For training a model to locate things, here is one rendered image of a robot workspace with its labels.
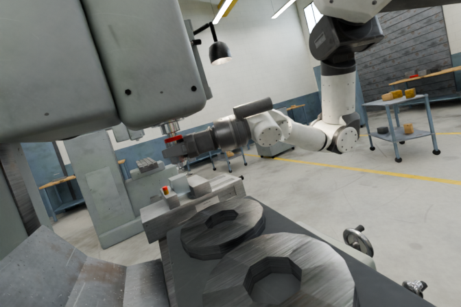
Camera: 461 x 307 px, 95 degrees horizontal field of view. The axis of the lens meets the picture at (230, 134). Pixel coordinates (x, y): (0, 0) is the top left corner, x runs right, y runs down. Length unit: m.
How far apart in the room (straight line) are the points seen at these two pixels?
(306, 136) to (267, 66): 8.38
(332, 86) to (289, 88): 8.69
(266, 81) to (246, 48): 1.44
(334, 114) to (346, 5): 0.29
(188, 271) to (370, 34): 0.62
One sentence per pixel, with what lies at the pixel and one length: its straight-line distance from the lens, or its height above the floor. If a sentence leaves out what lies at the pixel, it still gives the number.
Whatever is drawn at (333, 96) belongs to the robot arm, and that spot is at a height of 1.25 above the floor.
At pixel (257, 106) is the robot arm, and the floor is 1.28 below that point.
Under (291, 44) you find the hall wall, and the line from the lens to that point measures 10.00.
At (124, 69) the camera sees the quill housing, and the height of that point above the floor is 1.42.
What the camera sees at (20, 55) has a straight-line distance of 0.49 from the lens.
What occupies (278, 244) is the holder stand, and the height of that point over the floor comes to 1.18.
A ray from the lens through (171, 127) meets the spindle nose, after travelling 0.54.
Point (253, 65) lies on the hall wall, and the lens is 8.61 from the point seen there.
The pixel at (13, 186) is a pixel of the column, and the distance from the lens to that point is 0.72.
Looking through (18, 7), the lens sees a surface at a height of 1.54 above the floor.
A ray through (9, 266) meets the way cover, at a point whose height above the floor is 1.12.
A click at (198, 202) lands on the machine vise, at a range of 0.73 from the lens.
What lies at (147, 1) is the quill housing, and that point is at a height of 1.55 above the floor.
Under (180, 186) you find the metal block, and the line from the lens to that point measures 0.75.
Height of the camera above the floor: 1.28
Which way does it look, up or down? 5 degrees down
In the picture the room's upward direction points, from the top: 16 degrees counter-clockwise
